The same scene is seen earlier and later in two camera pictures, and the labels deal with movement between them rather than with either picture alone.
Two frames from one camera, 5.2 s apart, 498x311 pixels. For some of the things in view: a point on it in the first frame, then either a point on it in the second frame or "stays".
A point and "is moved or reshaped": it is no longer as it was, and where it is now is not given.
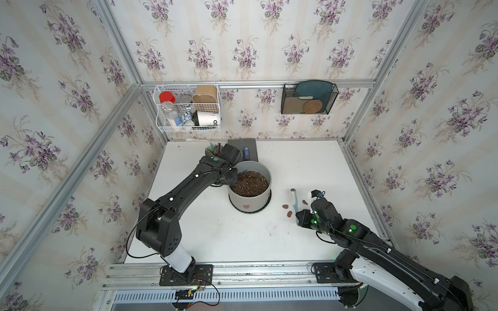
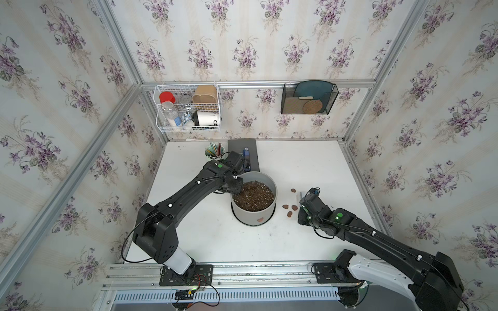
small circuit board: (184, 294) stays
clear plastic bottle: (170, 114) stays
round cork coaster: (312, 106) stays
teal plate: (312, 89) stays
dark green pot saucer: (257, 210) → (257, 224)
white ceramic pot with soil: (252, 191) is moved or reshaped
